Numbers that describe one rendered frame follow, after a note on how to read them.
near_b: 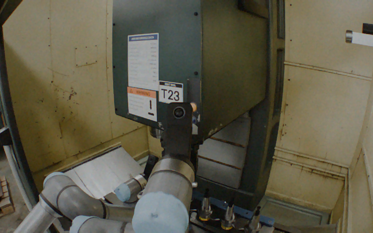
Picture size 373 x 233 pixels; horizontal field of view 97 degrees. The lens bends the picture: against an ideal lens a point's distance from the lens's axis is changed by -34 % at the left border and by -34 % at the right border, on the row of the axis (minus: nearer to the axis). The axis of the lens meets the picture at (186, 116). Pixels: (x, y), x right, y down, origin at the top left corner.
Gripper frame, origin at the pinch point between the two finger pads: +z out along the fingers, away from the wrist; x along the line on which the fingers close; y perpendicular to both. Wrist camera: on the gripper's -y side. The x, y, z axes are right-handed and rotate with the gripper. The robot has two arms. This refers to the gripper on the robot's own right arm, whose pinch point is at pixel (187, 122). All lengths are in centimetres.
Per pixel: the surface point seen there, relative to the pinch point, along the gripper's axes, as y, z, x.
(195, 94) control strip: -3.9, 12.6, 0.9
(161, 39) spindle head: -20.4, 19.4, -10.5
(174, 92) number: -3.2, 16.6, -5.9
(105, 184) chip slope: 92, 83, -78
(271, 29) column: -29, 70, 39
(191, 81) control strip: -7.6, 13.3, -0.3
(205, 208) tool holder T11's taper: 41.8, 13.6, 5.7
